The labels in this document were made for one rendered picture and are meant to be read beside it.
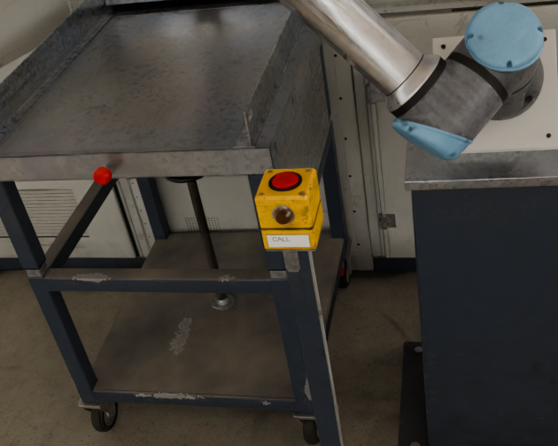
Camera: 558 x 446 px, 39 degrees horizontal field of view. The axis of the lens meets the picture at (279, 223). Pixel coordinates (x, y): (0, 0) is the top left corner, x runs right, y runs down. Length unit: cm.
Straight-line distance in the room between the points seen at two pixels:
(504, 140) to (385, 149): 69
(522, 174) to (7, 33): 126
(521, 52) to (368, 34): 23
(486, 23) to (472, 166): 27
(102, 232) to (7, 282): 41
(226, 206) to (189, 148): 93
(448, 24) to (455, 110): 71
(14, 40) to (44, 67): 22
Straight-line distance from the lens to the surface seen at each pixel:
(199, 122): 148
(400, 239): 226
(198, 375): 191
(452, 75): 125
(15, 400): 231
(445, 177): 139
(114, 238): 250
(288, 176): 115
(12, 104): 173
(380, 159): 211
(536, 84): 143
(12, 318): 259
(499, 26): 127
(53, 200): 251
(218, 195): 229
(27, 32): 208
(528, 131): 146
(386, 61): 123
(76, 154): 148
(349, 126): 209
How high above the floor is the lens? 151
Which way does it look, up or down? 35 degrees down
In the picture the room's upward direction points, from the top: 11 degrees counter-clockwise
